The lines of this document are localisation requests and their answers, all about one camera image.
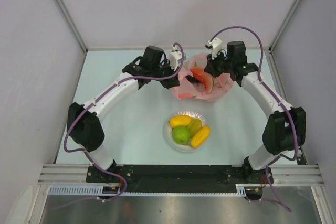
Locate pink plastic bag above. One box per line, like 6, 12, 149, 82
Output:
171, 53, 234, 102

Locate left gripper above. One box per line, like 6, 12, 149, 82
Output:
151, 60, 180, 90

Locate white cable duct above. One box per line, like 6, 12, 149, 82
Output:
48, 185, 261, 197

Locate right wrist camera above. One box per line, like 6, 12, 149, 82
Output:
205, 37, 224, 59

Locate green fake apple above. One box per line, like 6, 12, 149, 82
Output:
172, 126, 190, 145

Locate yellow fake mango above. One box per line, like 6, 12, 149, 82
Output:
169, 115, 192, 129

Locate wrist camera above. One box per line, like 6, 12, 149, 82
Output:
205, 37, 224, 59
168, 46, 186, 71

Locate fake watermelon slice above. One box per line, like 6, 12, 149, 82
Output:
190, 67, 214, 93

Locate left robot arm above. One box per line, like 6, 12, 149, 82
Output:
64, 42, 186, 182

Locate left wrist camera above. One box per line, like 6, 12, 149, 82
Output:
168, 46, 186, 71

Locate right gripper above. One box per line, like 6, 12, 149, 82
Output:
204, 49, 234, 79

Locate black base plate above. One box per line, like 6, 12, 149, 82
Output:
86, 164, 274, 194

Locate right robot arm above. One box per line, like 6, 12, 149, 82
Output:
205, 38, 306, 183

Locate dark fake grapes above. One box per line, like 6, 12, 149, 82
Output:
185, 75, 201, 84

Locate white paper plate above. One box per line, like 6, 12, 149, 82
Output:
163, 111, 212, 153

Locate orange fake fruit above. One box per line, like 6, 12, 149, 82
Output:
191, 125, 211, 148

